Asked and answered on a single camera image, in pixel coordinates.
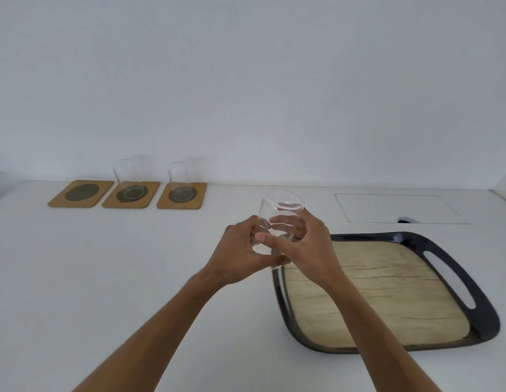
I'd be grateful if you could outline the person's left hand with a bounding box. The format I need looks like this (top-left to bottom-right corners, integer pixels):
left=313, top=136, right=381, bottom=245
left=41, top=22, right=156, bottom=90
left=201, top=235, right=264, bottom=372
left=197, top=215, right=292, bottom=287

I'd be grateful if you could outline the person's right hand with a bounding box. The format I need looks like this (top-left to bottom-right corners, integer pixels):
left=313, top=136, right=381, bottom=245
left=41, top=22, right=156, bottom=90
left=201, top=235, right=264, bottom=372
left=255, top=207, right=348, bottom=289

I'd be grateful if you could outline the clear drinking glass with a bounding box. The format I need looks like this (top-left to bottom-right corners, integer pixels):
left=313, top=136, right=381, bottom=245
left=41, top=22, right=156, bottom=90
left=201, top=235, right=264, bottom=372
left=167, top=161, right=195, bottom=202
left=113, top=159, right=147, bottom=201
left=253, top=189, right=305, bottom=270

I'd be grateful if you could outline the person's right forearm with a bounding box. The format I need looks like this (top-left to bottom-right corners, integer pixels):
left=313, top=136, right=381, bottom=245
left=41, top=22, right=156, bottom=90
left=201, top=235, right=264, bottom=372
left=318, top=273, right=442, bottom=392

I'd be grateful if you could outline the person's left forearm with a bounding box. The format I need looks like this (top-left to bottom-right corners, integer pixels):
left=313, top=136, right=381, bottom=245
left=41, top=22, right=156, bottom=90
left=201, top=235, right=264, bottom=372
left=72, top=270, right=228, bottom=392

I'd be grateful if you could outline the cork coaster with grey disc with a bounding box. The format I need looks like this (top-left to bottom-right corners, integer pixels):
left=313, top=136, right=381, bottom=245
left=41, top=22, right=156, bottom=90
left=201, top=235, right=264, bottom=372
left=47, top=180, right=114, bottom=209
left=102, top=181, right=160, bottom=209
left=156, top=182, right=207, bottom=210

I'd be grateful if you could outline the white table hatch cover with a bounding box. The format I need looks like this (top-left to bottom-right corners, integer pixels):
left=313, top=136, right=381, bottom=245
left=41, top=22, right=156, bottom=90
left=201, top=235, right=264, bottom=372
left=334, top=193, right=471, bottom=225

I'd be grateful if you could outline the black serving tray with handles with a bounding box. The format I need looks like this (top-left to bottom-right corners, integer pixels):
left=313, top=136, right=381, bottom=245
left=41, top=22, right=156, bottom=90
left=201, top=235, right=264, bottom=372
left=271, top=232, right=501, bottom=355

